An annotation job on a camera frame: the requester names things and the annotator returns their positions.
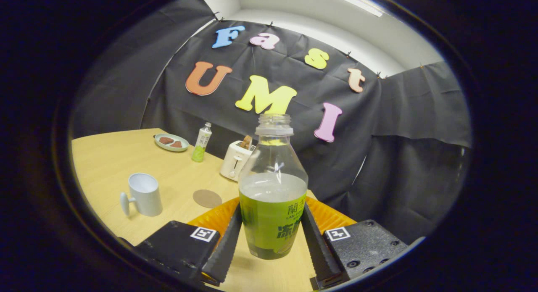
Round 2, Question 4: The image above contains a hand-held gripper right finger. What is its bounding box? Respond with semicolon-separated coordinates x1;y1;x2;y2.
301;197;409;289

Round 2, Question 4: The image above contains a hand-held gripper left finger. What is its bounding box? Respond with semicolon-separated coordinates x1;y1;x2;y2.
134;197;243;286

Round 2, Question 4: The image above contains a brown round coaster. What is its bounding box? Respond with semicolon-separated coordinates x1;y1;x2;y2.
193;189;223;209

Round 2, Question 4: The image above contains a green label juice bottle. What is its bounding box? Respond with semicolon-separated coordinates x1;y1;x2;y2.
238;114;309;260

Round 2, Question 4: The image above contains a white cup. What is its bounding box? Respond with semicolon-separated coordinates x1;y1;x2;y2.
120;173;163;218

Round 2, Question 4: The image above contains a slim white green bottle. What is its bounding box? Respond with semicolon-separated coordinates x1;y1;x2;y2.
192;122;213;163

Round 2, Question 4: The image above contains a white toaster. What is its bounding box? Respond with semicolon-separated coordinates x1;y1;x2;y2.
220;140;256;182

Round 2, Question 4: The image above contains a pale green plate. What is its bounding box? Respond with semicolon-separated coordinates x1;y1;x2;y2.
154;133;190;152

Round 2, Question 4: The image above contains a wooden table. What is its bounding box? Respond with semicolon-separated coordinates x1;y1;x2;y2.
71;128;321;292

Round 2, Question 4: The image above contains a ceiling light panel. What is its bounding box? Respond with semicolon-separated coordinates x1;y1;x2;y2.
313;0;385;17

